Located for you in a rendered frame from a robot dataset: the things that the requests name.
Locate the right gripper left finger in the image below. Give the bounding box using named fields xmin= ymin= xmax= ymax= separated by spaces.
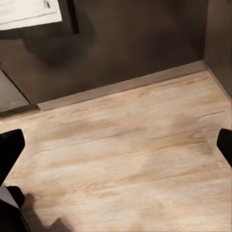
xmin=0 ymin=129 xmax=25 ymax=186

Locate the poster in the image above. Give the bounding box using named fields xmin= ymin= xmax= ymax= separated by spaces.
xmin=0 ymin=0 xmax=80 ymax=40

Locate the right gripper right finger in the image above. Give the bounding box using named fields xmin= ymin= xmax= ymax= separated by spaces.
xmin=217 ymin=128 xmax=232 ymax=167

